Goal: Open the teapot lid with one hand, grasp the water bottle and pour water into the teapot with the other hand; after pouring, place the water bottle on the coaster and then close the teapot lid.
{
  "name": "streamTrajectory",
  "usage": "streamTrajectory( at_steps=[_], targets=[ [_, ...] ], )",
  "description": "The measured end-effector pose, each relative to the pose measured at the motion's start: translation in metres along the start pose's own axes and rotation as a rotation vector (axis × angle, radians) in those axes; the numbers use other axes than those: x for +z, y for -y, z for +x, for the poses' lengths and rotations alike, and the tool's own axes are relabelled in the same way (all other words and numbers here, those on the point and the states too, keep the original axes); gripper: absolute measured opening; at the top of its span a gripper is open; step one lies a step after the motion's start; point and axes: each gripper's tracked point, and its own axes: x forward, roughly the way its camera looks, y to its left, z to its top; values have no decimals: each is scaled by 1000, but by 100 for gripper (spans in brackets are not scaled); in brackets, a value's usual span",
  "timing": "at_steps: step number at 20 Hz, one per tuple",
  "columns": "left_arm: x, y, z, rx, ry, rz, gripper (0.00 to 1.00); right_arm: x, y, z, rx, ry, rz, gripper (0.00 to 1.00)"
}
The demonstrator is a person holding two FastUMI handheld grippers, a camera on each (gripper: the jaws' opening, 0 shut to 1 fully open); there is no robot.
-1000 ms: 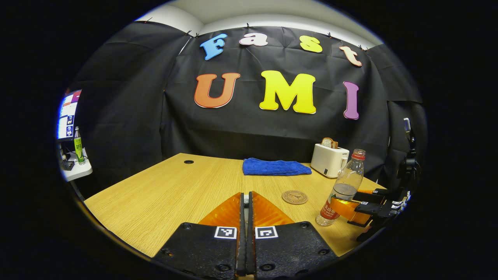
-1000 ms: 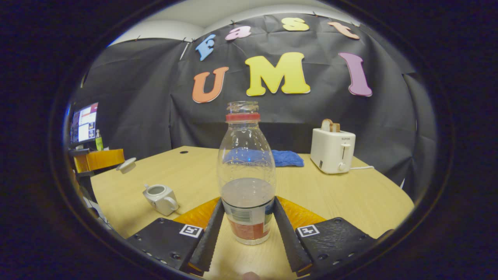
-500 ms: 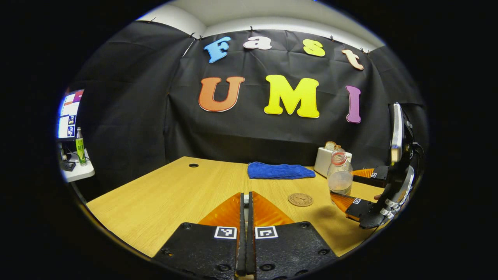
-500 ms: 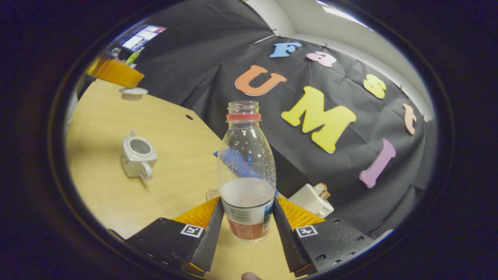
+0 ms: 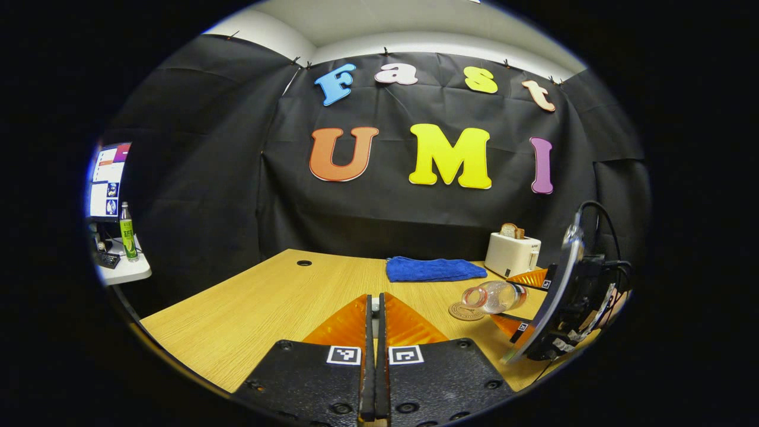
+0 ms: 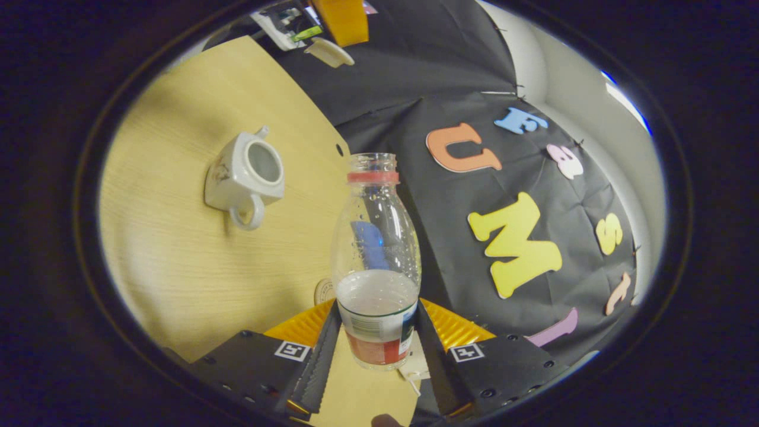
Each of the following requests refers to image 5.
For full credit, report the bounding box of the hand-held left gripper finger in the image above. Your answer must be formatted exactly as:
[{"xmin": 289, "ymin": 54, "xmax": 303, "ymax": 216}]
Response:
[
  {"xmin": 231, "ymin": 292, "xmax": 377, "ymax": 427},
  {"xmin": 376, "ymin": 292, "xmax": 515, "ymax": 427}
]

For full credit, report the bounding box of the clear plastic water bottle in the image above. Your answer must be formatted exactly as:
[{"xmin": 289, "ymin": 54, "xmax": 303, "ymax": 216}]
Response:
[{"xmin": 461, "ymin": 281, "xmax": 528, "ymax": 315}]

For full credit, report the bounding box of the round brown coaster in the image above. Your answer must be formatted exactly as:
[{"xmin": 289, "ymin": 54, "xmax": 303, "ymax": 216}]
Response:
[{"xmin": 448, "ymin": 301, "xmax": 486, "ymax": 322}]

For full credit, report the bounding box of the green drink bottle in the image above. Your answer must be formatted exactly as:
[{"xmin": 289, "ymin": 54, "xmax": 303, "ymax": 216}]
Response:
[{"xmin": 119, "ymin": 202, "xmax": 139, "ymax": 263}]

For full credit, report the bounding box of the white toaster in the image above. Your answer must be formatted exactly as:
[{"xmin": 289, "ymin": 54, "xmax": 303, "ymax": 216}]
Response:
[{"xmin": 484, "ymin": 232, "xmax": 541, "ymax": 278}]

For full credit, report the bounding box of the blue towel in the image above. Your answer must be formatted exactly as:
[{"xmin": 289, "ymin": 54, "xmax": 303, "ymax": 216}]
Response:
[{"xmin": 385, "ymin": 256, "xmax": 488, "ymax": 283}]

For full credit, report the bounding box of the white side table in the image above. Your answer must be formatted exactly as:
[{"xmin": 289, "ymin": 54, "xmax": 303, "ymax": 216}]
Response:
[{"xmin": 95, "ymin": 234, "xmax": 152, "ymax": 286}]

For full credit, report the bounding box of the computer monitor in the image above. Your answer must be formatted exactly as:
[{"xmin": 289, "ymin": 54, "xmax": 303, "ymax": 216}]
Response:
[{"xmin": 88, "ymin": 142, "xmax": 132, "ymax": 223}]

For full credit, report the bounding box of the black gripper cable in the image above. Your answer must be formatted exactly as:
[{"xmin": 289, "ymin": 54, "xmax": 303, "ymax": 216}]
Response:
[{"xmin": 578, "ymin": 200, "xmax": 624, "ymax": 265}]

